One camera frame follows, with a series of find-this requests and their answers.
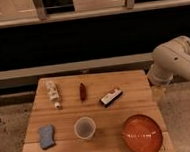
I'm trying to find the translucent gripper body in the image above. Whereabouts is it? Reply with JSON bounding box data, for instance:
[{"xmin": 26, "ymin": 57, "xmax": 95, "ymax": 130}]
[{"xmin": 151, "ymin": 85, "xmax": 167, "ymax": 115}]

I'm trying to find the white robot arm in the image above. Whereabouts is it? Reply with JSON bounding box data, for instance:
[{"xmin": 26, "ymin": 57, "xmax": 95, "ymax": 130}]
[{"xmin": 147, "ymin": 35, "xmax": 190, "ymax": 98}]

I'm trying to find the white ceramic cup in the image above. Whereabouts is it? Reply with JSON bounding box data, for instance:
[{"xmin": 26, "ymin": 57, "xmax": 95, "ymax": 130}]
[{"xmin": 74, "ymin": 116, "xmax": 96, "ymax": 141}]

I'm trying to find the orange bowl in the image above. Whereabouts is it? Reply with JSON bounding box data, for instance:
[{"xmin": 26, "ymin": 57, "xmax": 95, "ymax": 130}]
[{"xmin": 121, "ymin": 114, "xmax": 163, "ymax": 152}]

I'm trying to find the black and white box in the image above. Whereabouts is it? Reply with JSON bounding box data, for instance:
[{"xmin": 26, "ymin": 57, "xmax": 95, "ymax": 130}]
[{"xmin": 100, "ymin": 88, "xmax": 123, "ymax": 108}]

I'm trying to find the wooden cutting board table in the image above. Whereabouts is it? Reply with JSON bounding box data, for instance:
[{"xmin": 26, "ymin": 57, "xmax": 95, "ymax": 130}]
[{"xmin": 22, "ymin": 70, "xmax": 175, "ymax": 152}]

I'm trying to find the white squeeze tube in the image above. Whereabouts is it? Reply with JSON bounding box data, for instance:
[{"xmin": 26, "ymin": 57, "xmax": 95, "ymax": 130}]
[{"xmin": 45, "ymin": 80, "xmax": 62, "ymax": 110}]

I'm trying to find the blue sponge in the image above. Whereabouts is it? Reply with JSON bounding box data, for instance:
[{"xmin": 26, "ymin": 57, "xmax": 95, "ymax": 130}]
[{"xmin": 39, "ymin": 124, "xmax": 55, "ymax": 150}]

